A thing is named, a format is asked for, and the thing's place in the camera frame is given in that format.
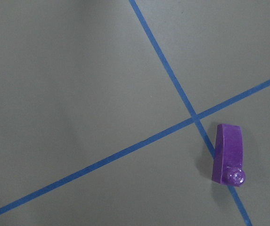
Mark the purple trapezoid block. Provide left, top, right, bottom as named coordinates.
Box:
left=212, top=124, right=245, bottom=187

